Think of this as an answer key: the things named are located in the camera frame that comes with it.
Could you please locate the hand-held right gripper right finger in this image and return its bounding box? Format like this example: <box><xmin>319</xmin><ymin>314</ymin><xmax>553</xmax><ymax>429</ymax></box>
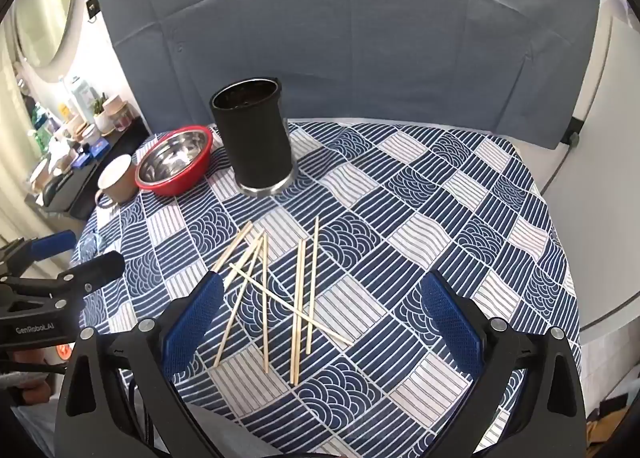
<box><xmin>420</xmin><ymin>269</ymin><xmax>587</xmax><ymax>458</ymax></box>

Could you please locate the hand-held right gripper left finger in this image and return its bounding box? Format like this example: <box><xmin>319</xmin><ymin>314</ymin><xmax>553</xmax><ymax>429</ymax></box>
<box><xmin>54</xmin><ymin>270</ymin><xmax>224</xmax><ymax>458</ymax></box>

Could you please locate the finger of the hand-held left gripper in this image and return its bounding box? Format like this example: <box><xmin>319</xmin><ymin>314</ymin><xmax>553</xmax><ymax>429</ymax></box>
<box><xmin>0</xmin><ymin>230</ymin><xmax>77</xmax><ymax>275</ymax></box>
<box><xmin>0</xmin><ymin>251</ymin><xmax>125</xmax><ymax>314</ymax></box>

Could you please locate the pile of wooden chopsticks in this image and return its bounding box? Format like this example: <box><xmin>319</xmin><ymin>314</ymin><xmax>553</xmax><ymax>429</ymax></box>
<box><xmin>211</xmin><ymin>216</ymin><xmax>355</xmax><ymax>386</ymax></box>

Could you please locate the black utensil holder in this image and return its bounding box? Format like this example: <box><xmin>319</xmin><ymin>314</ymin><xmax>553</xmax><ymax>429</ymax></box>
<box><xmin>209</xmin><ymin>76</ymin><xmax>297</xmax><ymax>197</ymax></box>

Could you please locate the person's left hand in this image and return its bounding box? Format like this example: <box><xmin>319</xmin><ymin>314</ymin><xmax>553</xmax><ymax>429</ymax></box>
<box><xmin>12</xmin><ymin>382</ymin><xmax>53</xmax><ymax>406</ymax></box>

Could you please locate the beige mug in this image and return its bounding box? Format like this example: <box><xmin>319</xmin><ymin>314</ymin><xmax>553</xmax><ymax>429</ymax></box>
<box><xmin>95</xmin><ymin>154</ymin><xmax>139</xmax><ymax>209</ymax></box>

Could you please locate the beige curtain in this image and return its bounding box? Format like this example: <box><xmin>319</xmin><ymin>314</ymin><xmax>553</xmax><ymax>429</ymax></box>
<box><xmin>0</xmin><ymin>23</ymin><xmax>36</xmax><ymax>239</ymax></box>

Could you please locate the blue patterned tablecloth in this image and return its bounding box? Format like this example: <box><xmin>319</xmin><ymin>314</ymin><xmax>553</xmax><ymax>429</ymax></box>
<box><xmin>75</xmin><ymin>119</ymin><xmax>583</xmax><ymax>458</ymax></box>

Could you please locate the white succulent pot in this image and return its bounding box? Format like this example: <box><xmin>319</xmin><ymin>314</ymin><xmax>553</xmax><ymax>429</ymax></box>
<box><xmin>92</xmin><ymin>93</ymin><xmax>114</xmax><ymax>134</ymax></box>

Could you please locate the black side shelf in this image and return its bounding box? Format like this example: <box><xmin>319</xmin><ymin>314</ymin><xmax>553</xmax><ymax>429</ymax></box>
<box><xmin>30</xmin><ymin>117</ymin><xmax>151</xmax><ymax>221</ymax></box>

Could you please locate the red steel bowl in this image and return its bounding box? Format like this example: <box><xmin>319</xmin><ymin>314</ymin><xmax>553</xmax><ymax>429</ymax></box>
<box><xmin>135</xmin><ymin>125</ymin><xmax>215</xmax><ymax>197</ymax></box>

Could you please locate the pink lidded jar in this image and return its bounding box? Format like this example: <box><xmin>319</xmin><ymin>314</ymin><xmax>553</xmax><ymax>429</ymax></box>
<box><xmin>107</xmin><ymin>95</ymin><xmax>134</xmax><ymax>132</ymax></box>

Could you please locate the white plastic bottle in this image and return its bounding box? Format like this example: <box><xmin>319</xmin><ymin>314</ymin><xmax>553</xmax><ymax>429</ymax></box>
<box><xmin>70</xmin><ymin>78</ymin><xmax>94</xmax><ymax>115</ymax></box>

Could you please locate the grey backdrop cloth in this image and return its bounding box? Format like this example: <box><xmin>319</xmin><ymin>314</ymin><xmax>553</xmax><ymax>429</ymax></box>
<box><xmin>92</xmin><ymin>0</ymin><xmax>601</xmax><ymax>151</ymax></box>

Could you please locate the black power cable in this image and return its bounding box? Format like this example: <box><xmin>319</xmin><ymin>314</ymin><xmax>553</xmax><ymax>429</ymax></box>
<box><xmin>542</xmin><ymin>140</ymin><xmax>574</xmax><ymax>191</ymax></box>

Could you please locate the black wall plug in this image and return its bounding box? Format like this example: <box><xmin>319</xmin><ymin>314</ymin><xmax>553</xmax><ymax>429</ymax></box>
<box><xmin>565</xmin><ymin>118</ymin><xmax>586</xmax><ymax>146</ymax></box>

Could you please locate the round wall mirror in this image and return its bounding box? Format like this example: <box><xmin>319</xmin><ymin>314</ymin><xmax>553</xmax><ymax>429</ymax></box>
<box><xmin>10</xmin><ymin>0</ymin><xmax>83</xmax><ymax>70</ymax></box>

